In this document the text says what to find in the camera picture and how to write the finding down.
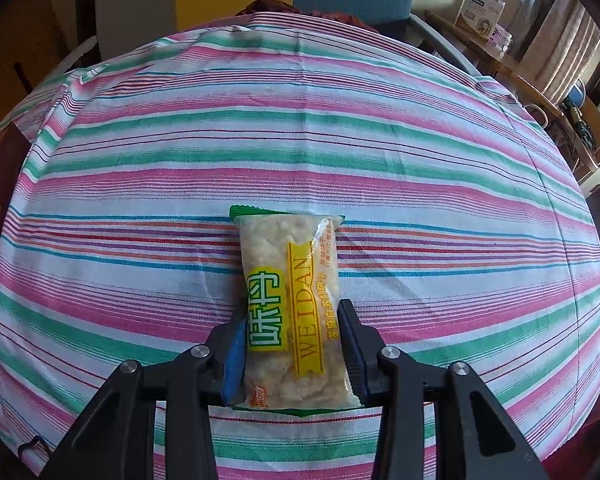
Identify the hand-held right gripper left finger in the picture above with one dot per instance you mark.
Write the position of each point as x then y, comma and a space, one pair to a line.
234, 365

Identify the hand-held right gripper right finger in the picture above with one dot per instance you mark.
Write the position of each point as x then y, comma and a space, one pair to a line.
359, 385

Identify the green rice cracker packet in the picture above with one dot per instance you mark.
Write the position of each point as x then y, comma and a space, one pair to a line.
290, 310

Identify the gold metal tin box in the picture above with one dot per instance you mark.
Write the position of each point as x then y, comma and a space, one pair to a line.
2, 185

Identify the striped tablecloth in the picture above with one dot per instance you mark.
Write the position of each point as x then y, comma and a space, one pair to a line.
280, 135

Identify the light wooden shelf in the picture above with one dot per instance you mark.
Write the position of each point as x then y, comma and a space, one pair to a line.
597, 135

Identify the wooden desk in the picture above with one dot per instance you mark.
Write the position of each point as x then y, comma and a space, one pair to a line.
505, 67

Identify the dark red cloth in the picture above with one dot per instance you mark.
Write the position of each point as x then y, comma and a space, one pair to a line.
260, 8

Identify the blue round object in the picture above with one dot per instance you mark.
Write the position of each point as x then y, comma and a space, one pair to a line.
576, 96

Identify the purple jar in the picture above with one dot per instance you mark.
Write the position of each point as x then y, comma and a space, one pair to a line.
501, 37

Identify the white blue carton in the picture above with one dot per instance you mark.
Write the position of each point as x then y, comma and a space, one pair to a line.
480, 10

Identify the beige curtain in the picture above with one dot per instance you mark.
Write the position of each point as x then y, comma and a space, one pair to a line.
565, 40

